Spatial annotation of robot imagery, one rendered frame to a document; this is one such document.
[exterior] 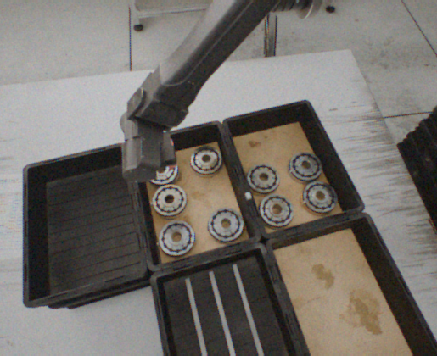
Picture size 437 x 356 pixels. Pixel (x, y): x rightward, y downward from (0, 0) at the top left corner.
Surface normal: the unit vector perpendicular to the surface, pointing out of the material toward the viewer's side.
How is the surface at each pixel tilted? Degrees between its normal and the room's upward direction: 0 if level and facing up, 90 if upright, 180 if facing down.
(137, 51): 0
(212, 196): 0
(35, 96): 0
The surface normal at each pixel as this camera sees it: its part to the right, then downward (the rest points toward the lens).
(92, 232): 0.00, -0.43
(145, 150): 0.65, -0.33
